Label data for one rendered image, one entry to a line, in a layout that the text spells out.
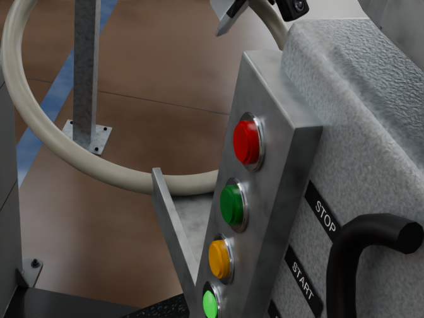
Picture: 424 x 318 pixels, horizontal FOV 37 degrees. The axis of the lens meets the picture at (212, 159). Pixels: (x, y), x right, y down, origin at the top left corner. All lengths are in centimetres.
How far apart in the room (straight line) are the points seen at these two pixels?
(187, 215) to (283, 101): 56
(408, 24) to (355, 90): 5
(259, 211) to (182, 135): 249
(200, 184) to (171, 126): 200
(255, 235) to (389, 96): 13
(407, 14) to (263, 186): 14
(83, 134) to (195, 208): 185
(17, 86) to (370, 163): 72
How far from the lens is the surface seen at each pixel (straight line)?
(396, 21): 28
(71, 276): 223
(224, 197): 41
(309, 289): 37
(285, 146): 34
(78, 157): 90
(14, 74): 97
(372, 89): 32
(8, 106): 174
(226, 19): 113
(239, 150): 37
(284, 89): 35
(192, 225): 88
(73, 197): 250
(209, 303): 47
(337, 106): 32
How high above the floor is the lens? 169
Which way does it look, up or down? 38 degrees down
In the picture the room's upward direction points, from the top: 11 degrees clockwise
